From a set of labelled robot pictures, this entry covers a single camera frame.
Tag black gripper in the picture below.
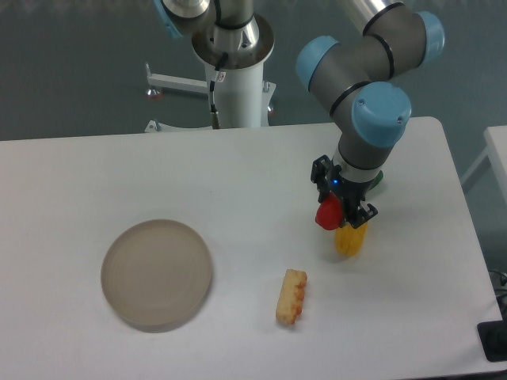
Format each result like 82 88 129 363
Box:
311 155 378 229

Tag red pepper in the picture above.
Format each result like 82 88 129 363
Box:
315 193 343 230

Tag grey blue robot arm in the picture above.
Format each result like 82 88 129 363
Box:
154 1 445 230

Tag green object behind gripper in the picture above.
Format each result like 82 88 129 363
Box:
371 170 384 189

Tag yellow corn cob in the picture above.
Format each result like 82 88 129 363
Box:
334 222 368 257

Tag orange pastry piece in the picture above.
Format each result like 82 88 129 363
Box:
276 269 307 325

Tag white side table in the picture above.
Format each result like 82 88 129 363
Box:
459 125 506 198

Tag beige round plate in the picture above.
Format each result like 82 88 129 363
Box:
101 219 213 333

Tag black device at edge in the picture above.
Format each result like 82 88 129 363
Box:
477 320 506 363

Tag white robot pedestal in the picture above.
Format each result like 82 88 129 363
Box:
143 12 277 134

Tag black cable on pedestal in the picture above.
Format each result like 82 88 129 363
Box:
208 51 229 130

